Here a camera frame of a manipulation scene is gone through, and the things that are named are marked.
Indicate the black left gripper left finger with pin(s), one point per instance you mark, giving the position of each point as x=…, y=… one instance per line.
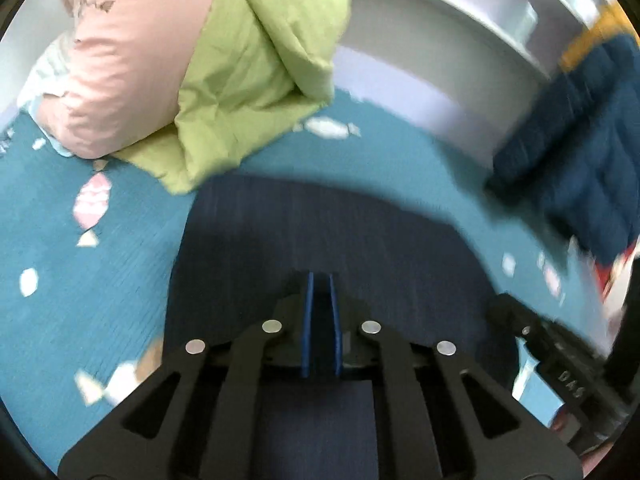
x=197, y=416

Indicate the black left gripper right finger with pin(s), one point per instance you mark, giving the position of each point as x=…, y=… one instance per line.
x=437, y=414

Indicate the dark navy denim garment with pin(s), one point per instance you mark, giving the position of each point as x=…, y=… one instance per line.
x=247, y=243

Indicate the red fabric at edge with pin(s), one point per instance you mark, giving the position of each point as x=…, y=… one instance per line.
x=614, y=281

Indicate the teal patterned bed sheet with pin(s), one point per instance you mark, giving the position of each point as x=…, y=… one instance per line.
x=67, y=309

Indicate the dark blue puffer jacket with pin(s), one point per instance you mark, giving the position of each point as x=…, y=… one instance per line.
x=575, y=156

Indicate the white bed headboard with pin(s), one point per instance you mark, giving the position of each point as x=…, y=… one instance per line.
x=464, y=70

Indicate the green quilt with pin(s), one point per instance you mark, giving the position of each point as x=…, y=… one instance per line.
x=258, y=67

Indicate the pink pillow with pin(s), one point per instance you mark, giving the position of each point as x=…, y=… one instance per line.
x=114, y=77

